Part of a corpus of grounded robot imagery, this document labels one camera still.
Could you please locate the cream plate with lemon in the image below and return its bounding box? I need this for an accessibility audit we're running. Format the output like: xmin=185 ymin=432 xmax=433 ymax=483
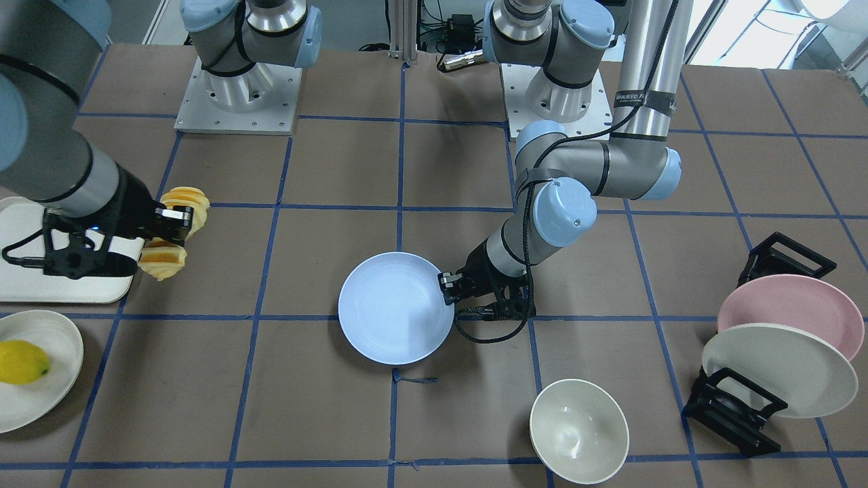
xmin=1 ymin=310 xmax=84 ymax=433

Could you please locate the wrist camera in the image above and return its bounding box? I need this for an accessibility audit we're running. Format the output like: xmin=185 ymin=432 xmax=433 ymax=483
xmin=472 ymin=284 xmax=537 ymax=321
xmin=41 ymin=230 xmax=138 ymax=280

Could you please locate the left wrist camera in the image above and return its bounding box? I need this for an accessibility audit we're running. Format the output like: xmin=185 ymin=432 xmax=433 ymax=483
xmin=472 ymin=284 xmax=537 ymax=321

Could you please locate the yellow lemon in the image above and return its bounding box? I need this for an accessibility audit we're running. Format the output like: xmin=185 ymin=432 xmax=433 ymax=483
xmin=1 ymin=340 xmax=52 ymax=385

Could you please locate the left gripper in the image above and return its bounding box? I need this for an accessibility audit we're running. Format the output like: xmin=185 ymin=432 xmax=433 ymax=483
xmin=437 ymin=241 xmax=529 ymax=306

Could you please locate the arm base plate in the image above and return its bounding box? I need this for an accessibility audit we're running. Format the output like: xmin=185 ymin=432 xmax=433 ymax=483
xmin=500 ymin=64 xmax=613 ymax=142
xmin=174 ymin=59 xmax=303 ymax=136

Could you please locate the cream tray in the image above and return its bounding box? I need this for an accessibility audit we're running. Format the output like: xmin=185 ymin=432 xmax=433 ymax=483
xmin=0 ymin=197 xmax=155 ymax=304

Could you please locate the black plate rack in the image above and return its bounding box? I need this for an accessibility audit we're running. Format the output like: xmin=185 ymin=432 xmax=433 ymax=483
xmin=682 ymin=231 xmax=837 ymax=458

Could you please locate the blue plate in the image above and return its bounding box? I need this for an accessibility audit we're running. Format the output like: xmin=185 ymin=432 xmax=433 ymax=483
xmin=338 ymin=252 xmax=454 ymax=365

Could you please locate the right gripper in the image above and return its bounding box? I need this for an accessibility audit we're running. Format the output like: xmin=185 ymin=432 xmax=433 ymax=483
xmin=43 ymin=166 xmax=192 ymax=241

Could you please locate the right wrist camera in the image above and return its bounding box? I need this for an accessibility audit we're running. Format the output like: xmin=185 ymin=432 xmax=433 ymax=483
xmin=41 ymin=230 xmax=138 ymax=280

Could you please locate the pink plate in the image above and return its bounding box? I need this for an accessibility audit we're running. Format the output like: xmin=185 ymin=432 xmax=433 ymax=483
xmin=717 ymin=274 xmax=865 ymax=361

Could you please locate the cream bowl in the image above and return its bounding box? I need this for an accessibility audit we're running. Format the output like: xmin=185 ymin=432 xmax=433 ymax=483
xmin=529 ymin=379 xmax=631 ymax=485

